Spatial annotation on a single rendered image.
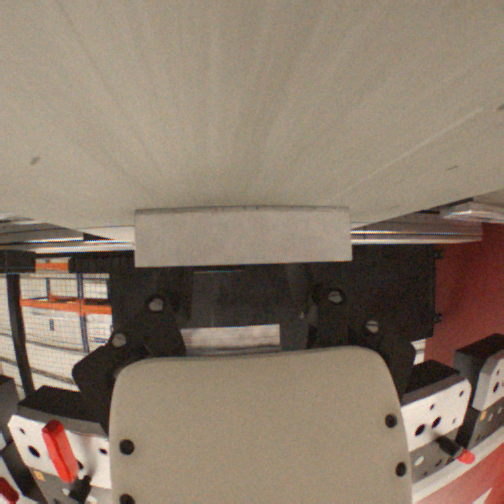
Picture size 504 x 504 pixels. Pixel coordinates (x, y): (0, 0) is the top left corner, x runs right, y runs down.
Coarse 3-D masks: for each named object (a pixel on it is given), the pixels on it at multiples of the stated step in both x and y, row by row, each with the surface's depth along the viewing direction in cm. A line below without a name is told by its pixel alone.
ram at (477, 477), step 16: (496, 432) 24; (480, 448) 23; (496, 448) 24; (448, 464) 22; (480, 464) 23; (496, 464) 24; (432, 480) 22; (464, 480) 23; (480, 480) 23; (496, 480) 25; (32, 496) 16; (432, 496) 22; (448, 496) 22; (464, 496) 23; (480, 496) 24; (496, 496) 25
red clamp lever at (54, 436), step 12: (48, 432) 13; (60, 432) 14; (48, 444) 13; (60, 444) 14; (60, 456) 13; (72, 456) 15; (60, 468) 13; (72, 468) 14; (72, 480) 13; (84, 480) 15; (72, 492) 13; (84, 492) 14
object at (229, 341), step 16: (192, 336) 23; (208, 336) 23; (224, 336) 23; (240, 336) 23; (256, 336) 23; (272, 336) 24; (192, 352) 22; (208, 352) 22; (224, 352) 22; (240, 352) 22; (256, 352) 22; (272, 352) 23
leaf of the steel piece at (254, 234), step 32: (160, 224) 9; (192, 224) 10; (224, 224) 10; (256, 224) 10; (288, 224) 10; (320, 224) 10; (160, 256) 9; (192, 256) 9; (224, 256) 10; (256, 256) 10; (288, 256) 10; (320, 256) 10
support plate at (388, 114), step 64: (0, 0) 1; (64, 0) 1; (128, 0) 1; (192, 0) 1; (256, 0) 1; (320, 0) 1; (384, 0) 1; (448, 0) 1; (0, 64) 1; (64, 64) 2; (128, 64) 2; (192, 64) 2; (256, 64) 2; (320, 64) 2; (384, 64) 2; (448, 64) 2; (0, 128) 2; (64, 128) 3; (128, 128) 4; (192, 128) 4; (256, 128) 4; (320, 128) 4; (384, 128) 4; (448, 128) 3; (0, 192) 5; (64, 192) 6; (128, 192) 7; (192, 192) 8; (256, 192) 8; (320, 192) 8; (384, 192) 8; (448, 192) 7
